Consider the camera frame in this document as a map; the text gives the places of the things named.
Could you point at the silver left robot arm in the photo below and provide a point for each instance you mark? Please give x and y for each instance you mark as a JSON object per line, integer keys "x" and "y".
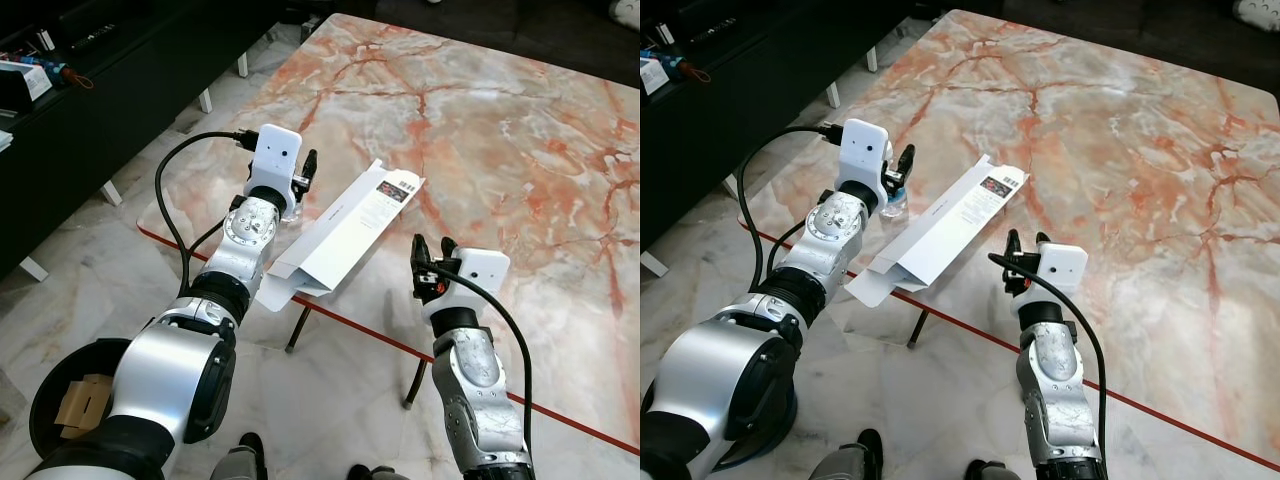
{"x": 160, "y": 375}
{"x": 710, "y": 390}

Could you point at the clear plastic trash piece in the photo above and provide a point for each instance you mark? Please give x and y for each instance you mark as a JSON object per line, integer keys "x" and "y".
{"x": 897, "y": 208}

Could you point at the black round rubbish bin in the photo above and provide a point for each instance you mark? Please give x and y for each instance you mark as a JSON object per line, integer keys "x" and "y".
{"x": 775, "y": 448}
{"x": 45, "y": 400}

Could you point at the long white cardboard box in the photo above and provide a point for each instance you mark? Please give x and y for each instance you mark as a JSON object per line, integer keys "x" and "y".
{"x": 945, "y": 225}
{"x": 350, "y": 225}

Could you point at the black metal table leg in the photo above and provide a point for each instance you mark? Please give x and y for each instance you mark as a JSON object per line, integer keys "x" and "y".
{"x": 918, "y": 326}
{"x": 297, "y": 328}
{"x": 415, "y": 381}

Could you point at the black TV cabinet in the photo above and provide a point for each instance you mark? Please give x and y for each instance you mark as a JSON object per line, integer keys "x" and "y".
{"x": 100, "y": 120}
{"x": 740, "y": 90}

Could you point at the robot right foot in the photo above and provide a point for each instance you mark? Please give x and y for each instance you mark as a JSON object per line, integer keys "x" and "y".
{"x": 375, "y": 473}
{"x": 990, "y": 471}

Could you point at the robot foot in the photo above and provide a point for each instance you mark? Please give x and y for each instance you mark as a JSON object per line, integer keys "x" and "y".
{"x": 245, "y": 460}
{"x": 990, "y": 471}
{"x": 860, "y": 456}
{"x": 375, "y": 473}

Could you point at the blue and orange small item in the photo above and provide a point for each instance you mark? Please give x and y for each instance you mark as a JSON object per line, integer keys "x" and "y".
{"x": 60, "y": 72}
{"x": 685, "y": 68}

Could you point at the dark grey sofa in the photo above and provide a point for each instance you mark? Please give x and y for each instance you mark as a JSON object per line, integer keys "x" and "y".
{"x": 520, "y": 15}
{"x": 1130, "y": 20}

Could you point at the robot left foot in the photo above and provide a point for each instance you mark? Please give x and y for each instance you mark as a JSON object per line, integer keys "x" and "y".
{"x": 245, "y": 460}
{"x": 860, "y": 456}

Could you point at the black and white box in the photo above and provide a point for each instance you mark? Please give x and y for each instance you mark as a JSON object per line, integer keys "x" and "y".
{"x": 25, "y": 80}
{"x": 652, "y": 75}

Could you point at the white paper stack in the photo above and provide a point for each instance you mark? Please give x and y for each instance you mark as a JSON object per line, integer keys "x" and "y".
{"x": 4, "y": 140}

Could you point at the brown cardboard box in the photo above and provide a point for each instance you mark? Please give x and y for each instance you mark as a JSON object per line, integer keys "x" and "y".
{"x": 80, "y": 405}

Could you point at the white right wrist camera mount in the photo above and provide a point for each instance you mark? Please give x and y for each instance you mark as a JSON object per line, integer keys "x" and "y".
{"x": 1062, "y": 265}
{"x": 482, "y": 270}

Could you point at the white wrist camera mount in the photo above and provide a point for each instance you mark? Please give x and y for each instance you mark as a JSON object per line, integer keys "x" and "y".
{"x": 865, "y": 145}
{"x": 275, "y": 150}
{"x": 482, "y": 270}
{"x": 1062, "y": 265}

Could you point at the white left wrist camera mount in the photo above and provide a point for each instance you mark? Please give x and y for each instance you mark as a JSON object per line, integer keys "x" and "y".
{"x": 275, "y": 150}
{"x": 865, "y": 145}

